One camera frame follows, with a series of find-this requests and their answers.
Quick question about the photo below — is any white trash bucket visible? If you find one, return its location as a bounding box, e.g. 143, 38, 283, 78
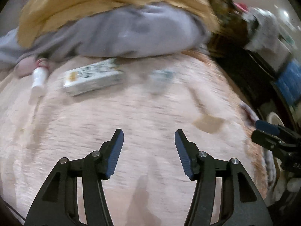
267, 112, 284, 171

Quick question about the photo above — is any brown white fleece blanket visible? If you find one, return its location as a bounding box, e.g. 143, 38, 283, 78
238, 102, 277, 189

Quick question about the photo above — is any pink embroidered bedspread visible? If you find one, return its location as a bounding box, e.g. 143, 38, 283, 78
1, 54, 267, 225

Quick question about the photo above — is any white plastic bag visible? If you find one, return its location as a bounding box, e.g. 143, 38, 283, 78
242, 7, 280, 53

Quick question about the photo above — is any wooden baby crib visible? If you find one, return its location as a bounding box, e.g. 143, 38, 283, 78
207, 0, 249, 58

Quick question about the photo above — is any small white bottle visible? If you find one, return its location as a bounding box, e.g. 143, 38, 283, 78
29, 58, 49, 104

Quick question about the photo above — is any green white milk carton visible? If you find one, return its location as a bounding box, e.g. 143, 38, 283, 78
62, 58, 124, 96

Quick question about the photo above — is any grey blue quilt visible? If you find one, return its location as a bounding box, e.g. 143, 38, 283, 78
1, 2, 210, 70

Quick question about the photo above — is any yellow ruffled pillow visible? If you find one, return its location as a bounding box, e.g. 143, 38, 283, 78
17, 0, 219, 48

